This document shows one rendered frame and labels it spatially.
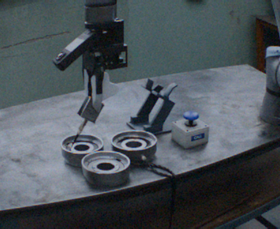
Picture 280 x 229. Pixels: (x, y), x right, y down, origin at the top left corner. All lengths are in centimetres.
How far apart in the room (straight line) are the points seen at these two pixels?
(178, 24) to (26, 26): 102
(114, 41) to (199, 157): 34
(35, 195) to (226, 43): 250
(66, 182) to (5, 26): 168
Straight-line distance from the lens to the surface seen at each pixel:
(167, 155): 120
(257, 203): 147
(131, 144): 121
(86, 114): 114
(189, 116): 123
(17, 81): 275
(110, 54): 110
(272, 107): 140
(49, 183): 109
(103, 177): 105
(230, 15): 334
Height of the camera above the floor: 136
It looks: 23 degrees down
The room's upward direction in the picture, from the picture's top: 1 degrees counter-clockwise
